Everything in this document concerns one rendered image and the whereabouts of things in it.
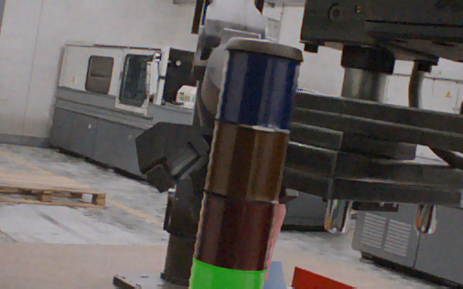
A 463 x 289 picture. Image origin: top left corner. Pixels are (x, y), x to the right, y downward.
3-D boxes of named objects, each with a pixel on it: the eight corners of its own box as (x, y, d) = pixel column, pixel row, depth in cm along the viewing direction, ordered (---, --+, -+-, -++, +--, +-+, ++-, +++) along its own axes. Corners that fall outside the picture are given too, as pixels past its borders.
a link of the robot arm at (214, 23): (280, 37, 82) (270, -46, 108) (194, 23, 81) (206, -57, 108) (257, 139, 88) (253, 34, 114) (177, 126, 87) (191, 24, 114)
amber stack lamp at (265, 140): (245, 188, 42) (255, 126, 42) (295, 202, 40) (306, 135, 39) (188, 184, 40) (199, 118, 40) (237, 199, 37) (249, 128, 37)
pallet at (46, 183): (58, 187, 805) (59, 174, 804) (104, 208, 727) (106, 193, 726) (-53, 179, 729) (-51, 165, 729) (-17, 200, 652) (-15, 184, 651)
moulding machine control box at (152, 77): (139, 92, 955) (145, 61, 953) (156, 95, 969) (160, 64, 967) (147, 93, 941) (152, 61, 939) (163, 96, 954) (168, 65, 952)
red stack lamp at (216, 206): (234, 251, 43) (245, 191, 42) (283, 270, 40) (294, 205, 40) (178, 251, 40) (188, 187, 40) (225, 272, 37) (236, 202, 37)
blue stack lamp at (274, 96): (256, 123, 42) (266, 60, 42) (306, 133, 39) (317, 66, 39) (199, 115, 40) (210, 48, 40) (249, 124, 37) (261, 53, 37)
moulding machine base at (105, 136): (46, 148, 1194) (55, 85, 1189) (103, 154, 1255) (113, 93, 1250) (272, 231, 754) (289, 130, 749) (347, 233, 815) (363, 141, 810)
